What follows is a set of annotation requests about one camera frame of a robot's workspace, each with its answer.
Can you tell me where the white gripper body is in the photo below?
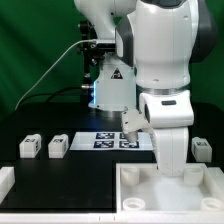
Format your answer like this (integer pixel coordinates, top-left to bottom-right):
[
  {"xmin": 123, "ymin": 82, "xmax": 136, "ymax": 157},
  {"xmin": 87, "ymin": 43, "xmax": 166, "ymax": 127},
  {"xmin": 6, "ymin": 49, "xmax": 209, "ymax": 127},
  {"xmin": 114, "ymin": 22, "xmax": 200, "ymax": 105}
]
[{"xmin": 121, "ymin": 90, "xmax": 194, "ymax": 176}]

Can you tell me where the white square tabletop part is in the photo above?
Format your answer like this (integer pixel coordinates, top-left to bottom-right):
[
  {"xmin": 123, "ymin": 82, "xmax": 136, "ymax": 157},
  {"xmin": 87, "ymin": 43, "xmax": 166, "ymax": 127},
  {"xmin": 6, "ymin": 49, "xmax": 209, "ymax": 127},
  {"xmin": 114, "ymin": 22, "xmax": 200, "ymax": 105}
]
[{"xmin": 116, "ymin": 163, "xmax": 224, "ymax": 212}]

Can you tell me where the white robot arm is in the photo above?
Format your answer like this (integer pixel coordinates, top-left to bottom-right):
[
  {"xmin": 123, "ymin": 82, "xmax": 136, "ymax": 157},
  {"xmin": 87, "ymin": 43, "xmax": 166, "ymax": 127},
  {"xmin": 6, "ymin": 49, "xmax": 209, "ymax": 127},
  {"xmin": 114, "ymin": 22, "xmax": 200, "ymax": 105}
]
[{"xmin": 74, "ymin": 0, "xmax": 216, "ymax": 176}]

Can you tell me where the white marker sheet with tags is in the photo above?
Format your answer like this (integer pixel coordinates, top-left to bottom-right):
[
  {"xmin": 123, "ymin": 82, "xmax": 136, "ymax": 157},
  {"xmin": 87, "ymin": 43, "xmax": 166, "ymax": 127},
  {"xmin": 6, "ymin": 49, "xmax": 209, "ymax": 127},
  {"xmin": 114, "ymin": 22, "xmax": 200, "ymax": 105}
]
[{"xmin": 70, "ymin": 132, "xmax": 153, "ymax": 151}]

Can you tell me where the white obstacle fence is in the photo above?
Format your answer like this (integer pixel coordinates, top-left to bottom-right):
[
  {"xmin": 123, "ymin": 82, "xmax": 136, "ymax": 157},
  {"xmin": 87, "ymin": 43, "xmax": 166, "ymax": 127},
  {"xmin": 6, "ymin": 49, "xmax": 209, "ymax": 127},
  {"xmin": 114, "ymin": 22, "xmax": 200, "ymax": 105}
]
[{"xmin": 0, "ymin": 166, "xmax": 224, "ymax": 224}]

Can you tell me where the white cable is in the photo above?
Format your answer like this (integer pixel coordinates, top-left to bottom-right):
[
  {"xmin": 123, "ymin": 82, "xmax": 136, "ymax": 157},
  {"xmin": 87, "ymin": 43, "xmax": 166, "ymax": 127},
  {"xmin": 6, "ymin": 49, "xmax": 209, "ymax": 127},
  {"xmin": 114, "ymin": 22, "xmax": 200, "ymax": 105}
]
[{"xmin": 14, "ymin": 39, "xmax": 98, "ymax": 111}]

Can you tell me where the black cable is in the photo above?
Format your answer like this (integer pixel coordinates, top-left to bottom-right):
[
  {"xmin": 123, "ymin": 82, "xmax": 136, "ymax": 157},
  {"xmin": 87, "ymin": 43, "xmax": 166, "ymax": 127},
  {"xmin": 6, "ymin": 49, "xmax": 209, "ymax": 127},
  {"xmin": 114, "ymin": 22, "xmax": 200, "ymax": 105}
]
[{"xmin": 19, "ymin": 86, "xmax": 84, "ymax": 108}]

